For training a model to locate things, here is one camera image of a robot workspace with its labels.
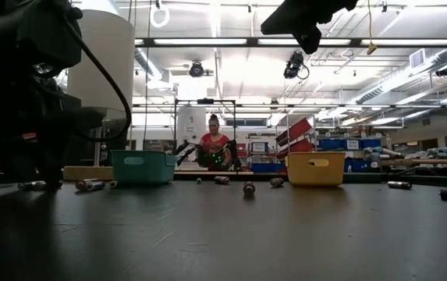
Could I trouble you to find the white shade table lamp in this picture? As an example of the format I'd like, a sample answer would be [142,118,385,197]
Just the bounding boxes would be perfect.
[63,0,137,181]

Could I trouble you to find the teal plastic bin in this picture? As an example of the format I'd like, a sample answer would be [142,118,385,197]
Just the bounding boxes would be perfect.
[109,150,178,185]

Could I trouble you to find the tilted red storage bins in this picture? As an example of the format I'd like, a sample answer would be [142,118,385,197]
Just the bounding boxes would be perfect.
[275,116,316,154]

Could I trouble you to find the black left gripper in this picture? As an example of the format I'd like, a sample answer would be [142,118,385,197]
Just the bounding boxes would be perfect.
[0,76,82,188]

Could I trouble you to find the hanging yellow cable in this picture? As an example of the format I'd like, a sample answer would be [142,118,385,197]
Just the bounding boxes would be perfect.
[366,0,378,55]

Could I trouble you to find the white hanging ring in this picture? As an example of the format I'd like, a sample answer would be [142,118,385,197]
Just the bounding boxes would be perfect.
[149,2,171,29]

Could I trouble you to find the person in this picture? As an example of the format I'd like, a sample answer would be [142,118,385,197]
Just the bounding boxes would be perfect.
[199,113,232,171]

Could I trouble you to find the black overhead frame bar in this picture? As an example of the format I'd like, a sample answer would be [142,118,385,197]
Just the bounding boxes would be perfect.
[135,37,447,49]

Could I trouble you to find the blue storage bin row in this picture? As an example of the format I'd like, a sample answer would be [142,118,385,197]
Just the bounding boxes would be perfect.
[316,137,383,151]

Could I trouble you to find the black overhead camera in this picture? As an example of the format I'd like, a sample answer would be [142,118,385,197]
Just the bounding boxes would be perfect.
[283,50,310,81]

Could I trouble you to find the white cylindrical column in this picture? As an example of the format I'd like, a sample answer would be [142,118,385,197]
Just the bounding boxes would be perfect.
[176,107,208,153]

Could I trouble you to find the round black ceiling camera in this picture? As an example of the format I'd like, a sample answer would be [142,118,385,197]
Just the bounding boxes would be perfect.
[190,61,205,78]

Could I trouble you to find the yellow plastic bin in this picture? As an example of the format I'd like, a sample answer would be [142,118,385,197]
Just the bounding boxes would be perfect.
[285,151,347,187]

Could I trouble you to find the white ceiling air vent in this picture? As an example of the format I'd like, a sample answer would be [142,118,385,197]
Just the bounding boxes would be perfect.
[409,48,427,70]

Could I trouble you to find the white blue sign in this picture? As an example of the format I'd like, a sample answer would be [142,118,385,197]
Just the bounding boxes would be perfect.
[250,141,270,154]

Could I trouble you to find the wooden workbench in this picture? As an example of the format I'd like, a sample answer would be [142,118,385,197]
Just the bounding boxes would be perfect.
[381,158,447,167]

